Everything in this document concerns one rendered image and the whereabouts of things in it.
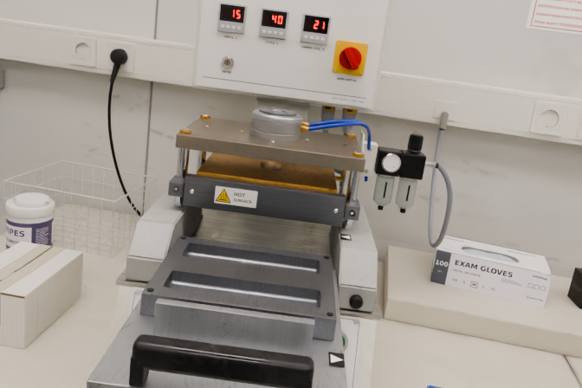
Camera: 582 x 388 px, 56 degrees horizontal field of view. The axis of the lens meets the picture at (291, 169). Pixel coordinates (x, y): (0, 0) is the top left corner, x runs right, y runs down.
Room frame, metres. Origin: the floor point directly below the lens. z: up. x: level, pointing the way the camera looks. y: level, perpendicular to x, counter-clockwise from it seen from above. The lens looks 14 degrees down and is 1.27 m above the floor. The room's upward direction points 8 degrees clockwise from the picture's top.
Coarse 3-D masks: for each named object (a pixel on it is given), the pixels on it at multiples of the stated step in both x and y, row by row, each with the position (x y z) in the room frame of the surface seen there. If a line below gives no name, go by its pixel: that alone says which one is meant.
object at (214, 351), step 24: (144, 336) 0.40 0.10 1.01; (144, 360) 0.39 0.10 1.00; (168, 360) 0.39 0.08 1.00; (192, 360) 0.39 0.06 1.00; (216, 360) 0.39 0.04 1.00; (240, 360) 0.39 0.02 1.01; (264, 360) 0.39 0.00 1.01; (288, 360) 0.40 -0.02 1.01; (312, 360) 0.40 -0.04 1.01; (264, 384) 0.39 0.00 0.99; (288, 384) 0.39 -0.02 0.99; (312, 384) 0.39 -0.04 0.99
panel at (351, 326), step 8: (136, 288) 0.65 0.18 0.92; (144, 288) 0.65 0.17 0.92; (136, 296) 0.64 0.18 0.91; (136, 304) 0.64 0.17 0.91; (344, 320) 0.64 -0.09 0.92; (352, 320) 0.65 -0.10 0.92; (360, 320) 0.65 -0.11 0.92; (344, 328) 0.64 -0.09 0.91; (352, 328) 0.64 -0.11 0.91; (360, 328) 0.64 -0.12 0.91; (344, 336) 0.63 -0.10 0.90; (352, 336) 0.64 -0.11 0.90; (352, 344) 0.63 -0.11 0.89; (344, 352) 0.63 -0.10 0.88; (352, 352) 0.63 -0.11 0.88; (352, 360) 0.62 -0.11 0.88; (352, 368) 0.62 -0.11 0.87; (352, 376) 0.62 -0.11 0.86; (352, 384) 0.61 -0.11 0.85
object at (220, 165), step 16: (208, 160) 0.83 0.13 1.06; (224, 160) 0.85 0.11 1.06; (240, 160) 0.86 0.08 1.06; (256, 160) 0.88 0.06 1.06; (272, 160) 0.83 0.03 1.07; (224, 176) 0.76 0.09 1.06; (240, 176) 0.77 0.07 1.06; (256, 176) 0.78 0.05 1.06; (272, 176) 0.79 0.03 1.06; (288, 176) 0.80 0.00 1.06; (304, 176) 0.82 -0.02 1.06; (320, 176) 0.83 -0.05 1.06; (336, 176) 0.88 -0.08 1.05; (336, 192) 0.76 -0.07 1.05
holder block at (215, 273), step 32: (192, 256) 0.64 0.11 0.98; (224, 256) 0.65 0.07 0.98; (256, 256) 0.65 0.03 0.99; (288, 256) 0.65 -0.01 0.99; (320, 256) 0.66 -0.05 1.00; (160, 288) 0.52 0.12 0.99; (192, 288) 0.56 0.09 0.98; (224, 288) 0.56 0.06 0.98; (256, 288) 0.57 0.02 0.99; (288, 288) 0.57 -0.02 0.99; (320, 288) 0.57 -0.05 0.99; (320, 320) 0.50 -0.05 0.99
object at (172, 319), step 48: (336, 288) 0.63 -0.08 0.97; (192, 336) 0.46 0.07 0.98; (240, 336) 0.46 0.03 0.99; (288, 336) 0.46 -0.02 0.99; (336, 336) 0.51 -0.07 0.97; (96, 384) 0.39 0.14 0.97; (144, 384) 0.40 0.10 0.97; (192, 384) 0.41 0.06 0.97; (240, 384) 0.42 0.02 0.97; (336, 384) 0.43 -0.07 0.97
